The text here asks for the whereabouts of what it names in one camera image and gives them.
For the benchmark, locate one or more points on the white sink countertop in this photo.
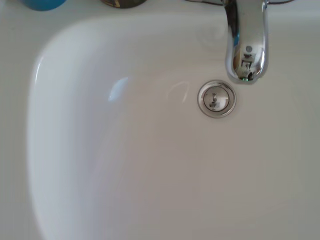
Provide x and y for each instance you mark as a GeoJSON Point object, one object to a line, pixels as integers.
{"type": "Point", "coordinates": [125, 155]}

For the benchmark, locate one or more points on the chrome sink drain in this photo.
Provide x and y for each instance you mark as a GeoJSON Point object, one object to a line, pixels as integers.
{"type": "Point", "coordinates": [216, 98]}

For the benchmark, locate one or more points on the dark round jar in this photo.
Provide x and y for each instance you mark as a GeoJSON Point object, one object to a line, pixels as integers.
{"type": "Point", "coordinates": [123, 2]}

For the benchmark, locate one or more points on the chrome faucet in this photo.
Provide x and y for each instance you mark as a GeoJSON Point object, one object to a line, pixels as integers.
{"type": "Point", "coordinates": [247, 27]}

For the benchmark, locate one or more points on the blue plastic jar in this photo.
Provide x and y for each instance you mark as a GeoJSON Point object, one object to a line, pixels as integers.
{"type": "Point", "coordinates": [43, 3]}

